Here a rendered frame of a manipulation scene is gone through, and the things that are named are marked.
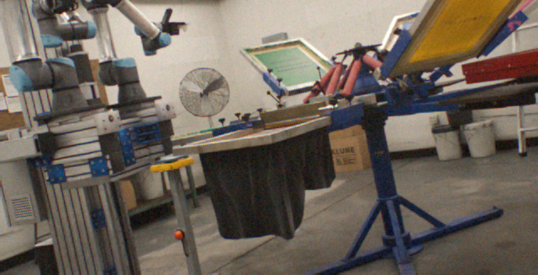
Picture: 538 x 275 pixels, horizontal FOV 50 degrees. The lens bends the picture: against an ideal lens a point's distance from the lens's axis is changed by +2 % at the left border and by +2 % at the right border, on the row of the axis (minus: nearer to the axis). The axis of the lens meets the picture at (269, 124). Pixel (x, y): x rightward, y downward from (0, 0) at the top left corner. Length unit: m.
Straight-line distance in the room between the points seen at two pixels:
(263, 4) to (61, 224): 5.66
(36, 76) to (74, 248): 0.89
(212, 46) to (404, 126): 2.98
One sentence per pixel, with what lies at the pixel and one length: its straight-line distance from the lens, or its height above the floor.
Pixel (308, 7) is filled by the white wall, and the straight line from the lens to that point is 7.70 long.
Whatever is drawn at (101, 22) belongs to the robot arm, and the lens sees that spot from 3.22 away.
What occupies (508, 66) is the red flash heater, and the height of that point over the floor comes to 1.06.
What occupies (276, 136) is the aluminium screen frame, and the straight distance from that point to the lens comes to 2.30.
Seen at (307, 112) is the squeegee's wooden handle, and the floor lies 1.02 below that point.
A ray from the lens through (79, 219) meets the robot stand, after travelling 2.94.
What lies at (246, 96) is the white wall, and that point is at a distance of 8.41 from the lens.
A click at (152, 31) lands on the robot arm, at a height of 1.61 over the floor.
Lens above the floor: 1.16
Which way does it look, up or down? 3 degrees down
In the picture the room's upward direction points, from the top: 12 degrees counter-clockwise
